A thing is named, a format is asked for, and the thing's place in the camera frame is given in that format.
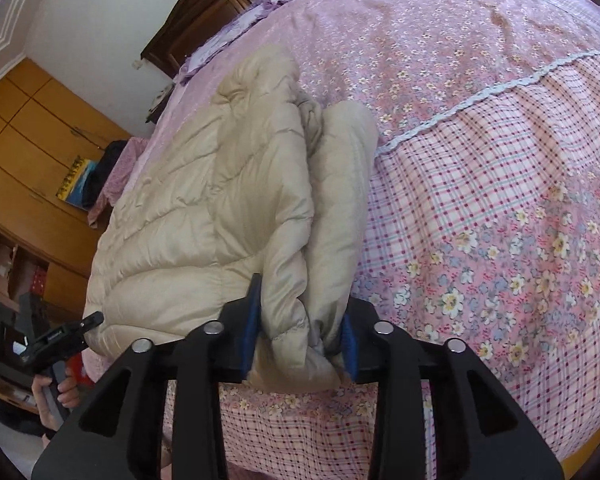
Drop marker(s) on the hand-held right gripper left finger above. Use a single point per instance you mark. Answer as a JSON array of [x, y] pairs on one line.
[[252, 340]]

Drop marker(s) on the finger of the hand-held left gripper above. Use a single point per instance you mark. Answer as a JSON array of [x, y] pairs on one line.
[[80, 327]]

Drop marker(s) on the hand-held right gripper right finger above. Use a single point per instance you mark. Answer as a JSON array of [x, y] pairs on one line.
[[349, 347]]

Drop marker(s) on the beige down jacket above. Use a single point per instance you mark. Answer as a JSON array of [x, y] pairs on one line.
[[190, 200]]

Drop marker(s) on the dark clothes pile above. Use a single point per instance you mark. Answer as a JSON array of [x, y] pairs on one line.
[[102, 170]]

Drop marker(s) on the person's left hand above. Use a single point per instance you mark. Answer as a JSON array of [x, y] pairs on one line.
[[69, 390]]

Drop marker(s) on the black appliance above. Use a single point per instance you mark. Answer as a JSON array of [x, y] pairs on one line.
[[5, 330]]

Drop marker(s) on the wooden shelf unit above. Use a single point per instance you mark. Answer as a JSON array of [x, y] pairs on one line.
[[55, 280]]

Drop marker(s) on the red patterned box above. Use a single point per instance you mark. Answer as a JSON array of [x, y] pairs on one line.
[[39, 282]]

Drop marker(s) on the yellow blue picture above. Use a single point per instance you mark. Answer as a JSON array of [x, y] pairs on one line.
[[77, 182]]

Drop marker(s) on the wooden wardrobe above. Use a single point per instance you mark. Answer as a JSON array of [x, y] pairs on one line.
[[30, 135]]

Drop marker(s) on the pink floral bed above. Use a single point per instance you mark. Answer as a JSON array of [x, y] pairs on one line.
[[480, 160]]

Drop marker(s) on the dark wooden nightstand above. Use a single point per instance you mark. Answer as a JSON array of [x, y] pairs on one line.
[[155, 110]]

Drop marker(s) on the dark wooden headboard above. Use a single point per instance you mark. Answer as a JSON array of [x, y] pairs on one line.
[[205, 10]]

